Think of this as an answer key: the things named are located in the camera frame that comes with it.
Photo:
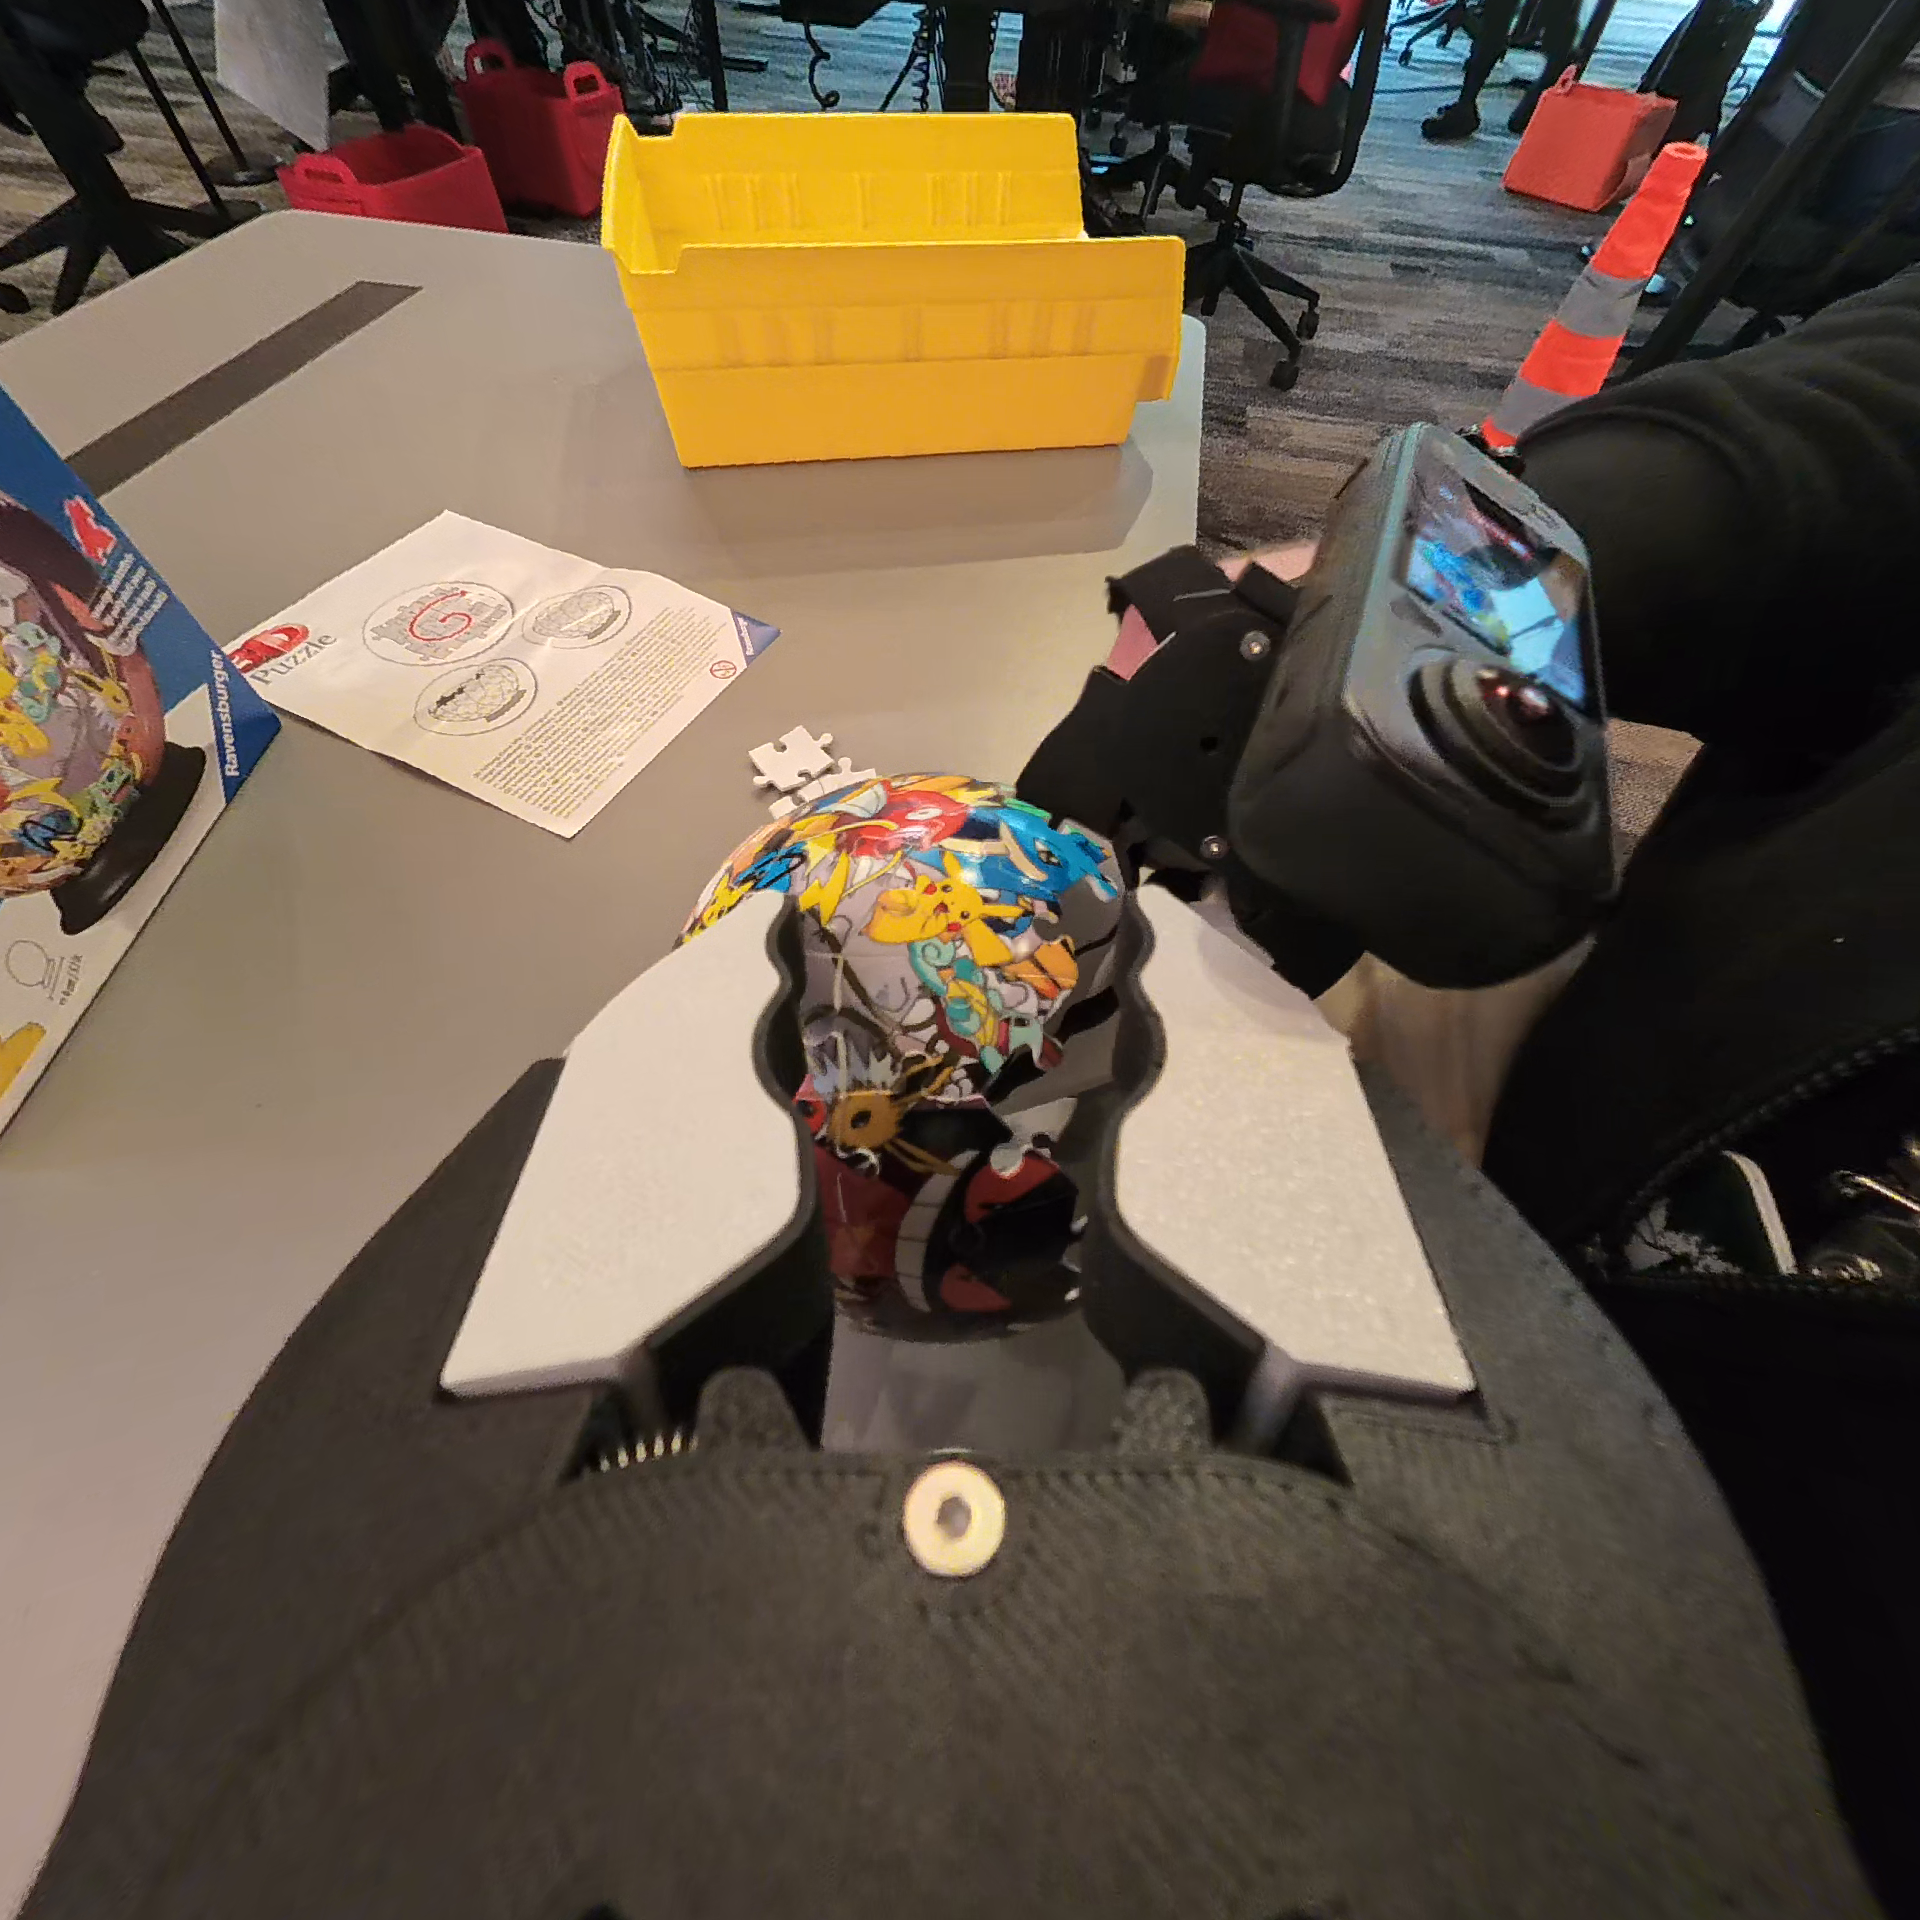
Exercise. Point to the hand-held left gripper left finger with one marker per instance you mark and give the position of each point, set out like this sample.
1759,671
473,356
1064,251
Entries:
647,1170

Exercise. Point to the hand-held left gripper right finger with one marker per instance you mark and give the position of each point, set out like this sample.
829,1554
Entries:
1276,1185

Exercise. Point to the colourful puzzle ball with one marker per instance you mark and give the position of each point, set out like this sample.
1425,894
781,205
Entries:
940,931

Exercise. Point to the person's right forearm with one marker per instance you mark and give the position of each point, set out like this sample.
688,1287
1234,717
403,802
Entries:
1759,528

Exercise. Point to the white loose puzzle piece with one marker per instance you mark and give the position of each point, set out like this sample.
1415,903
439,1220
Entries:
792,758

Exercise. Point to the blue puzzle box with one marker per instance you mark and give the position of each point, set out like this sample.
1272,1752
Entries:
88,750

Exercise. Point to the person's beige trouser leg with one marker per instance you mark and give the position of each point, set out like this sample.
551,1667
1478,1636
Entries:
1425,1051

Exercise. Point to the white instruction sheet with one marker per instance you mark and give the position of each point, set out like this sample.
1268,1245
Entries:
512,657

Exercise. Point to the orange traffic cone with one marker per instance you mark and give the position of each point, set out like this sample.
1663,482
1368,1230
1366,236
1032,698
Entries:
1613,286

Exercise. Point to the metal key carabiner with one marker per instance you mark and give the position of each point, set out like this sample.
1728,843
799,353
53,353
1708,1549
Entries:
1870,1208

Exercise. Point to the yellow plastic bin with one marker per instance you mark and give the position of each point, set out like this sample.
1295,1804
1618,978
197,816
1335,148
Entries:
882,315

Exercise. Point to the black office chair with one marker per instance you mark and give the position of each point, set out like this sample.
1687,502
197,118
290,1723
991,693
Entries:
1276,135

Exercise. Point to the orange plastic bin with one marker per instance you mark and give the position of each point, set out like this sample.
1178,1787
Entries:
1590,142

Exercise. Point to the dark tape strip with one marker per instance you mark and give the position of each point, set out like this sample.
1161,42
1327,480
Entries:
247,365

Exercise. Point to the red plastic basket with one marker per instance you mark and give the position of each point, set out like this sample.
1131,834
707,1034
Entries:
537,131
398,181

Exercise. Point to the white hanging paper sheet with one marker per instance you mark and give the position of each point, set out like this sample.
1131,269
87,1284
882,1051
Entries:
270,63

